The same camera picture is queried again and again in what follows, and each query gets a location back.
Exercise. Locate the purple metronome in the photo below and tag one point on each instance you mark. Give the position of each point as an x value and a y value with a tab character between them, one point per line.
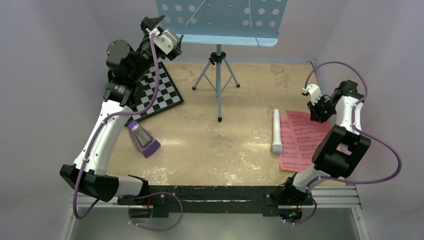
150	150

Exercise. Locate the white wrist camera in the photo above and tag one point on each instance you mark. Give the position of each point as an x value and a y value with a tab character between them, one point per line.
166	40
314	92

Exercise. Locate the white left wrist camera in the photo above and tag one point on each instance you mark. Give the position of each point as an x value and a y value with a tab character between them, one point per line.
166	40

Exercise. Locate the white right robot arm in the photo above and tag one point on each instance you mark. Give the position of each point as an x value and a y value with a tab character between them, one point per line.
341	149

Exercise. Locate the white recorder flute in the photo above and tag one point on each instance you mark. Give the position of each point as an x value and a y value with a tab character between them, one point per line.
277	145

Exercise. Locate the clear plastic metronome cover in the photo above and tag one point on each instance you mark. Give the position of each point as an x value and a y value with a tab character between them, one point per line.
142	136

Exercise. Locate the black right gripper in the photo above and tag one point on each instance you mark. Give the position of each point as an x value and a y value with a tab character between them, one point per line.
314	114

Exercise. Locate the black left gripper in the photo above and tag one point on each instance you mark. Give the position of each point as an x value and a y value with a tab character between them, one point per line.
149	23

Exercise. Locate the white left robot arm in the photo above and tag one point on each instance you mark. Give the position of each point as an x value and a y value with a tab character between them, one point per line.
127	67

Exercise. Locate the black white checkerboard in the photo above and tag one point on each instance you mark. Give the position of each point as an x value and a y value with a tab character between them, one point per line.
168	95

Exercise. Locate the light blue music stand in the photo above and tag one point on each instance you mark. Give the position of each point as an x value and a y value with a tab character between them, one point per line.
254	23

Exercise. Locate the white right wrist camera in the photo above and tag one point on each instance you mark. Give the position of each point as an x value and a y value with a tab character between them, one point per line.
314	92

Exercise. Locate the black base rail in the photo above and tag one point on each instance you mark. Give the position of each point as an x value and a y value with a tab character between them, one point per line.
208	199

